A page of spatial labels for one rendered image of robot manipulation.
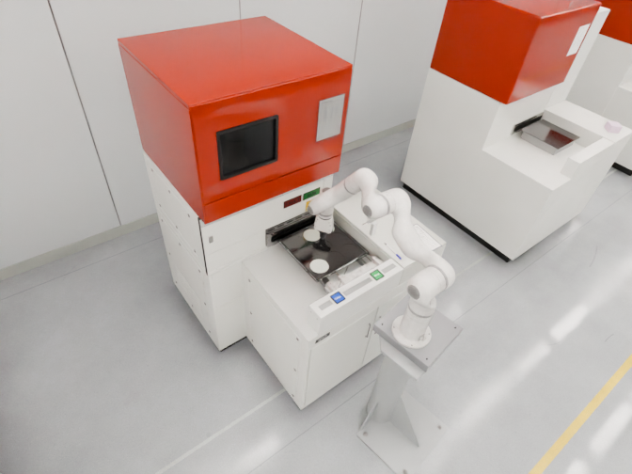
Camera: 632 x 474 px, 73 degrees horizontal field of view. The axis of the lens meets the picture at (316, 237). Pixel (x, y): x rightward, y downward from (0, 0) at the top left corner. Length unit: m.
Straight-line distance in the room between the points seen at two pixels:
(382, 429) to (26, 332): 2.41
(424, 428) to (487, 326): 0.99
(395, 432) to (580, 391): 1.33
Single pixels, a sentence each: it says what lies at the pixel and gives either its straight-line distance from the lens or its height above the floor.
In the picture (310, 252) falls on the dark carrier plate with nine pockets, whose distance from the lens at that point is 2.36.
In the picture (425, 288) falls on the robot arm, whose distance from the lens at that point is 1.81.
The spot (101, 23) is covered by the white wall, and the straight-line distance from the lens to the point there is 3.18.
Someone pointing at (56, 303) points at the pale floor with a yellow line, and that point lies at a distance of 3.61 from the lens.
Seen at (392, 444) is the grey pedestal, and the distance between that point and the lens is 2.83.
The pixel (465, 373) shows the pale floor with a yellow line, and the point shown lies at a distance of 3.21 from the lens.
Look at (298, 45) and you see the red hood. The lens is 2.28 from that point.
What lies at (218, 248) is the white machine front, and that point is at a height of 0.99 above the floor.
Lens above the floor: 2.59
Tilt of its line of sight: 44 degrees down
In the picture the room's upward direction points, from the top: 6 degrees clockwise
